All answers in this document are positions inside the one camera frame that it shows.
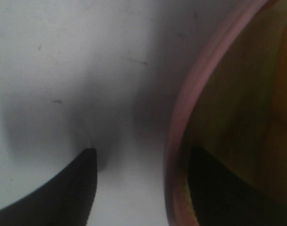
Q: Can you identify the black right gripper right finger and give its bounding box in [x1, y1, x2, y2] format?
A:
[189, 147, 287, 226]

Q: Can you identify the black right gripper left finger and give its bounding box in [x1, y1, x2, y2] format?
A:
[0, 148, 97, 226]

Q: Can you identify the pink round plate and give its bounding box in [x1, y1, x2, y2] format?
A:
[164, 0, 287, 226]

